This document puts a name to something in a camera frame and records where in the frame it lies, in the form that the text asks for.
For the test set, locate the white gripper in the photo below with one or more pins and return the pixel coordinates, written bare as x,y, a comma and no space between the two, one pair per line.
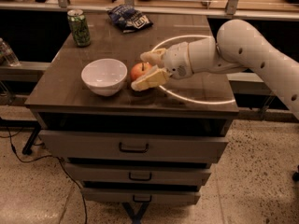
175,61

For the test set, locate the red apple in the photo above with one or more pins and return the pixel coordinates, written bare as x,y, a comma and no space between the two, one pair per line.
139,70

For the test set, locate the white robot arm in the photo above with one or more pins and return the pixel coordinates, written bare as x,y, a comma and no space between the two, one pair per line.
237,46

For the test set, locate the white ceramic bowl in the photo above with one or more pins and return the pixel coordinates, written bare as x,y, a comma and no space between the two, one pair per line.
104,77

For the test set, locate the blue chip bag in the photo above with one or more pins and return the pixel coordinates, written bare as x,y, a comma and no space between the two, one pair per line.
128,19

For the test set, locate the green soda can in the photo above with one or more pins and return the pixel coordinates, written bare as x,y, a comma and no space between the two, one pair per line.
79,27

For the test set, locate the top grey drawer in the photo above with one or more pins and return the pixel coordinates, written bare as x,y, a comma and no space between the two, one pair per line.
134,147

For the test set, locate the grey drawer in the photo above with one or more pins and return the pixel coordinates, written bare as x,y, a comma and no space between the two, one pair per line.
138,174
140,196
134,147

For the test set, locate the middle grey drawer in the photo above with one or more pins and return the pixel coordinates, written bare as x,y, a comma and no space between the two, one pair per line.
138,174

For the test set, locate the bottom grey drawer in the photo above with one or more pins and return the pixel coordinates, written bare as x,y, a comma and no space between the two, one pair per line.
140,196

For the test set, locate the clear plastic water bottle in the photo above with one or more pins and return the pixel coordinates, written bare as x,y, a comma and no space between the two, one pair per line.
8,53

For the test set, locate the black table leg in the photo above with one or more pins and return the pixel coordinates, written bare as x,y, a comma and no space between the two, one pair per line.
27,149

